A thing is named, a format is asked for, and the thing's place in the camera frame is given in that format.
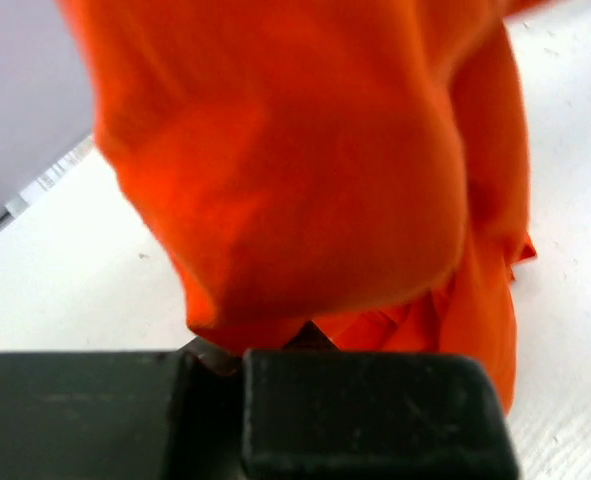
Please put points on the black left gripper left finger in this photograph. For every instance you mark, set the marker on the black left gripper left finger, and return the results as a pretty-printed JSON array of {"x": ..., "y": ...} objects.
[{"x": 120, "y": 415}]

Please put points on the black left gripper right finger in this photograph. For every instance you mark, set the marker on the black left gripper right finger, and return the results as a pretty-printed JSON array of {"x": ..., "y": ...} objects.
[{"x": 331, "y": 414}]

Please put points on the orange t-shirt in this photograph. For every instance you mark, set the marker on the orange t-shirt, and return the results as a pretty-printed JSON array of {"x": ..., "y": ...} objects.
[{"x": 359, "y": 165}]

